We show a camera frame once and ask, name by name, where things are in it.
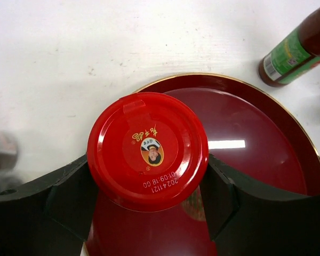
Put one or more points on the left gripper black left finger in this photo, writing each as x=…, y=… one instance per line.
x=50, y=215

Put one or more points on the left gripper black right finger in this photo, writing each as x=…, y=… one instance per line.
x=248, y=217

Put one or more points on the red lid chili sauce jar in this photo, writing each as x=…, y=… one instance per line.
x=147, y=152

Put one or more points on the black lid seasoning bottle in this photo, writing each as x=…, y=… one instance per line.
x=9, y=180

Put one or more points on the grey lid spice jar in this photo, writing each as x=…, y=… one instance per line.
x=8, y=151

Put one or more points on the red round tray gold rim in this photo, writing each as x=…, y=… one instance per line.
x=247, y=130

